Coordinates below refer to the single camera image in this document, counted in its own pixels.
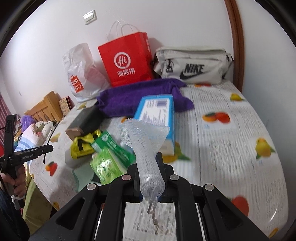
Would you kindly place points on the purple plush toy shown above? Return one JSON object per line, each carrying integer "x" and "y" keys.
{"x": 26, "y": 121}

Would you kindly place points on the grey Nike waist bag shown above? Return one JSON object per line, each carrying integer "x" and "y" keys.
{"x": 192, "y": 65}

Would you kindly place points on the yellow black Adidas pouch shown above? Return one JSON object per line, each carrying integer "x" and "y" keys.
{"x": 82, "y": 145}

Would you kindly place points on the red Haidilao paper bag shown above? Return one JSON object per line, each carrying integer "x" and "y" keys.
{"x": 127, "y": 59}

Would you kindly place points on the white mesh net bag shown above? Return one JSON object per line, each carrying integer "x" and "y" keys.
{"x": 146, "y": 139}

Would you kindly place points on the dark green gold box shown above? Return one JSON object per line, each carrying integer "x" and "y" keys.
{"x": 87, "y": 121}

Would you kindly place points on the white plush toy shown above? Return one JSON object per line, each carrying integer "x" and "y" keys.
{"x": 43, "y": 128}

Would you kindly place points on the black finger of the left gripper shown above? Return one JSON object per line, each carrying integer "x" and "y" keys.
{"x": 42, "y": 150}

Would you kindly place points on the person's left hand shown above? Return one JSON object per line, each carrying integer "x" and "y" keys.
{"x": 18, "y": 184}

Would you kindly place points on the fruit print tablecloth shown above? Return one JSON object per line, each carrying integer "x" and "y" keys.
{"x": 219, "y": 141}

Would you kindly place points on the brown patterned box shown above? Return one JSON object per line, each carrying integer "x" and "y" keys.
{"x": 66, "y": 104}

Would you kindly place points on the white wall switch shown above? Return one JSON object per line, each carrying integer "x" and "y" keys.
{"x": 89, "y": 17}

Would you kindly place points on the white Miniso plastic bag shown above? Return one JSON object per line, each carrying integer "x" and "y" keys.
{"x": 85, "y": 80}

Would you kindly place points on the wooden bed headboard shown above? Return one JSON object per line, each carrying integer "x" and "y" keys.
{"x": 47, "y": 110}

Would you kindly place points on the brown wooden door frame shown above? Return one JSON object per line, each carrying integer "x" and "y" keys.
{"x": 238, "y": 43}

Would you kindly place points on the green cassette tissue pack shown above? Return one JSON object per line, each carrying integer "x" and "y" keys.
{"x": 107, "y": 166}

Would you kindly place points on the blue tissue pack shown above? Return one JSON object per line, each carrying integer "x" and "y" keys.
{"x": 159, "y": 110}

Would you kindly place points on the dark green wipes packet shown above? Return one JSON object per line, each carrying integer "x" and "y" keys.
{"x": 105, "y": 140}

